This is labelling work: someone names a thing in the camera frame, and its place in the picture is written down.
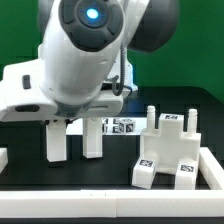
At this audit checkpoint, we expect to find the white front fence bar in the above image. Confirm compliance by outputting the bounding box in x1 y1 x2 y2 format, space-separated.
0 190 224 218

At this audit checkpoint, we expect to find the white tagged cube left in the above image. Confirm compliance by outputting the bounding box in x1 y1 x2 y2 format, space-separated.
102 118 108 134

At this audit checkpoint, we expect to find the white tagged cube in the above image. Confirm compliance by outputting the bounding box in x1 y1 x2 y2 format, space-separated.
118 118 135 134
102 118 108 134

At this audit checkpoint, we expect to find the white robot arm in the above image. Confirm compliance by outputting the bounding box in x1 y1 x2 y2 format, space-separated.
0 0 179 122

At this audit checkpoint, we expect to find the white chair back frame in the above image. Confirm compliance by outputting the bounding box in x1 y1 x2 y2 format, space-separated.
46 118 103 162

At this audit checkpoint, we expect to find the white right fence bar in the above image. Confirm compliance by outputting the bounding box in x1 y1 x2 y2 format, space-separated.
199 147 224 190

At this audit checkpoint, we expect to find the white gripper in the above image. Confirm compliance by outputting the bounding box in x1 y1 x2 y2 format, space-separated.
0 59 123 122

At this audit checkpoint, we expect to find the white chair seat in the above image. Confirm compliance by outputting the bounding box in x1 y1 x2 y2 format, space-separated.
140 106 201 174

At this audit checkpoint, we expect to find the white fence bar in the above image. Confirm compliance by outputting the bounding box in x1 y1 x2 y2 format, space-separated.
0 190 224 218
199 147 224 190
0 148 8 174

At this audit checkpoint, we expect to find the white tagged cube right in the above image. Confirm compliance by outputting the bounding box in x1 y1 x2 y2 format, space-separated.
118 118 135 134

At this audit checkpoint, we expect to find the white tagged flat plate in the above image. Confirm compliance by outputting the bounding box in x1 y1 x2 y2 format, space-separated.
66 117 147 135

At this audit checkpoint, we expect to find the white left fence bar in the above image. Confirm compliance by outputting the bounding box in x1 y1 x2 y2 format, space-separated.
0 148 8 174

